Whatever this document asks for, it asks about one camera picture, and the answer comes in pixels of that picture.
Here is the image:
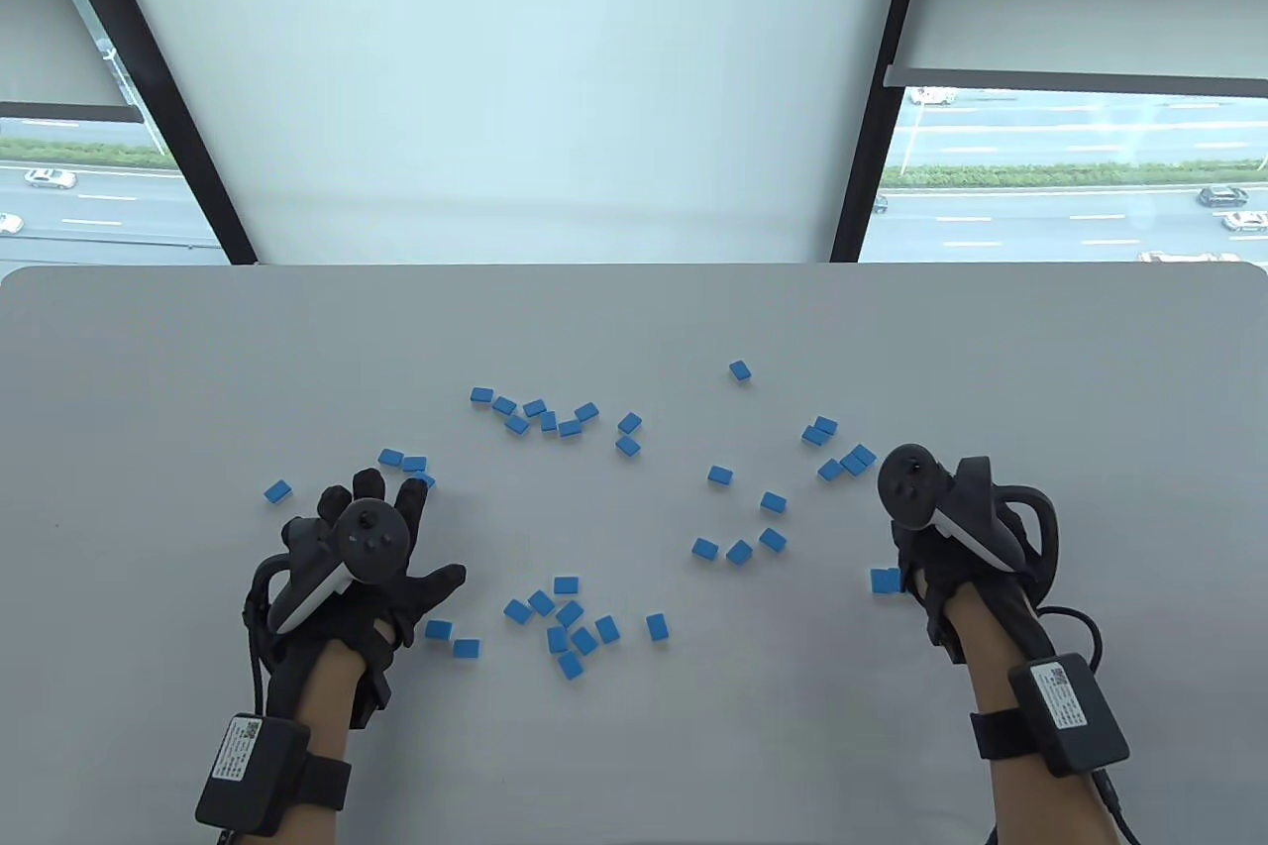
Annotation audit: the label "black window frame pillar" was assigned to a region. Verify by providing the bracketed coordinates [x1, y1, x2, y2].
[830, 0, 940, 264]
[40, 0, 261, 266]

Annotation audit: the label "person's right forearm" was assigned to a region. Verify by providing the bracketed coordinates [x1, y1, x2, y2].
[944, 582, 1120, 845]

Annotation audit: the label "wide white roller blind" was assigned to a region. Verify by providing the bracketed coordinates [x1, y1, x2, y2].
[87, 0, 912, 264]

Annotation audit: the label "black white handheld controller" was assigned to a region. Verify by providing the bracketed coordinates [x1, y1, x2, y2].
[878, 445, 1059, 588]
[267, 500, 410, 636]

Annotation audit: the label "person's right hand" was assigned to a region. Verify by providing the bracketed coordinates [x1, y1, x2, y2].
[888, 516, 1059, 668]

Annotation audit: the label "person's left forearm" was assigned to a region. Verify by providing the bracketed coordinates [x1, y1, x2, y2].
[230, 642, 360, 845]

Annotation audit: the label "person's left hand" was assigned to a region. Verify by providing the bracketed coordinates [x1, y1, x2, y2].
[246, 469, 468, 729]

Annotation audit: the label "blue mahjong tiles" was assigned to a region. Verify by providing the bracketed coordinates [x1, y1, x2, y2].
[264, 360, 879, 681]

